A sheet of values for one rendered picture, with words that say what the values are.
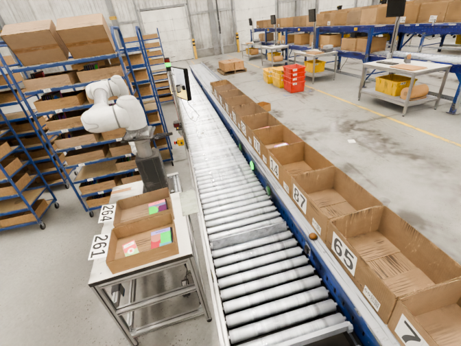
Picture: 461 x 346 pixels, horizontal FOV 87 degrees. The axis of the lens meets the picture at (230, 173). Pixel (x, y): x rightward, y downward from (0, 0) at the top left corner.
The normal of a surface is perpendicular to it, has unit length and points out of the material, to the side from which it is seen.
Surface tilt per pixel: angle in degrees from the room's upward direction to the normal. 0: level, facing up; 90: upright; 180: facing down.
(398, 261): 0
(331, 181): 89
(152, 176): 90
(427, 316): 1
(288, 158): 89
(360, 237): 1
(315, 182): 89
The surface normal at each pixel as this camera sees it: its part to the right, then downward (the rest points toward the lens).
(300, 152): 0.21, 0.49
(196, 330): -0.12, -0.84
